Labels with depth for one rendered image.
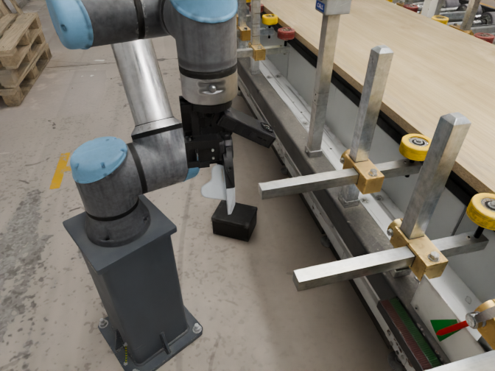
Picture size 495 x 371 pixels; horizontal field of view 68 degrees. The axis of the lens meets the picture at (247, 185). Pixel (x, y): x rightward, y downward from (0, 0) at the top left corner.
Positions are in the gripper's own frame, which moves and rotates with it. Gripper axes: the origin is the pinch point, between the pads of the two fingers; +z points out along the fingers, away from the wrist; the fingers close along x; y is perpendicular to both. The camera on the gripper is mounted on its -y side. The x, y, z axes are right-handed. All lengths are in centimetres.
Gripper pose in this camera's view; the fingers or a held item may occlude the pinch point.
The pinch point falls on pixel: (227, 189)
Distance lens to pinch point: 73.1
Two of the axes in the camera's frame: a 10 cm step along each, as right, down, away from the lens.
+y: -9.8, 1.2, -1.5
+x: 2.0, 6.1, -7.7
